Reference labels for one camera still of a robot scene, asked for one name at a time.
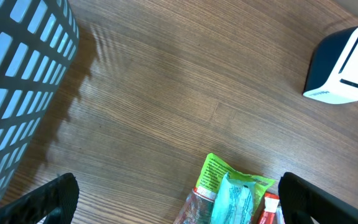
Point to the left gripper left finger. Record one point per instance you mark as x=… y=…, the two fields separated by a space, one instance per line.
x=54 y=202

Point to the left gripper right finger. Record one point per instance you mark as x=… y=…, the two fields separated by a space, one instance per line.
x=303 y=202

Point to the red stick packet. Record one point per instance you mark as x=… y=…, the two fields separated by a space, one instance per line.
x=272 y=211

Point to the green snack bag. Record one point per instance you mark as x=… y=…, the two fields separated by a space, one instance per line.
x=199 y=203

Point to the white barcode scanner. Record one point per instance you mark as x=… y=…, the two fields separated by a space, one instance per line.
x=333 y=74

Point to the teal wrapped packet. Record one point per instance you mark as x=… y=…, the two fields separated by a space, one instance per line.
x=234 y=203

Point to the grey plastic shopping basket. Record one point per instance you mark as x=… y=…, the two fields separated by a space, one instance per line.
x=38 y=42

